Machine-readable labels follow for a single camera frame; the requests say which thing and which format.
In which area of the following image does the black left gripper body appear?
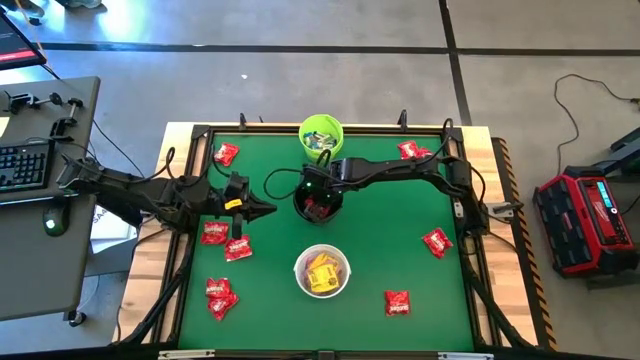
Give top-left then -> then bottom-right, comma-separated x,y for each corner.
197,172 -> 250,226

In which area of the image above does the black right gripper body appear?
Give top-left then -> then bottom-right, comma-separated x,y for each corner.
299,163 -> 347,206

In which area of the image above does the green halloween bucket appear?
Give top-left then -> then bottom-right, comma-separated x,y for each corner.
298,113 -> 345,164

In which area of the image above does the black halloween bucket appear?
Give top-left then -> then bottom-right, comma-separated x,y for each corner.
292,172 -> 345,226

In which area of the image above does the green table mat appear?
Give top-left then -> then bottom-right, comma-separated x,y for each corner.
178,130 -> 475,350

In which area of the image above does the white cardboard box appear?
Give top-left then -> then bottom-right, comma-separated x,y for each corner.
89,204 -> 139,256

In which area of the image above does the black computer mouse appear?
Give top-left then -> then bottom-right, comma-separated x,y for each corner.
41,202 -> 69,238

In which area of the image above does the black desk caster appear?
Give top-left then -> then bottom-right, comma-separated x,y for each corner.
64,309 -> 89,329

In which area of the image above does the grey desk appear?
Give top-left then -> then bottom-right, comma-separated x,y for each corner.
0,75 -> 101,321

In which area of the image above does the black backlit keyboard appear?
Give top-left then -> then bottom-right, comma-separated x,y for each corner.
0,139 -> 56,194

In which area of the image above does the yellow black hazard strip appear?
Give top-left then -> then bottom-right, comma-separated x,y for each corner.
492,137 -> 559,351

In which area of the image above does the black desk monitor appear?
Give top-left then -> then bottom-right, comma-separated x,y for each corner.
0,9 -> 48,71

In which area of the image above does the person's foot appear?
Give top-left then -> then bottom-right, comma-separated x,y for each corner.
0,0 -> 46,19

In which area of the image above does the blue black equipment cart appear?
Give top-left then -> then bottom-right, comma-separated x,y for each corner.
589,127 -> 640,176

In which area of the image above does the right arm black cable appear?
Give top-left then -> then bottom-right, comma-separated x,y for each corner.
263,148 -> 334,201

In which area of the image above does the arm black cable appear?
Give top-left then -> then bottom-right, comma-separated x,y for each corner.
263,148 -> 334,201
127,144 -> 221,186

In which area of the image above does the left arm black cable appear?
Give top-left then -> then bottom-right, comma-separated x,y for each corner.
127,144 -> 221,186

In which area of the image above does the black desk clamp mount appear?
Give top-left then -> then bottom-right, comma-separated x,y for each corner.
48,97 -> 85,144
2,91 -> 64,115

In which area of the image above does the grey metal bracket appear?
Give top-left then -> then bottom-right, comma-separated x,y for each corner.
485,199 -> 525,219

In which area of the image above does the black floor cable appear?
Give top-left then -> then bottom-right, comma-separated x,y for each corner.
552,73 -> 640,176

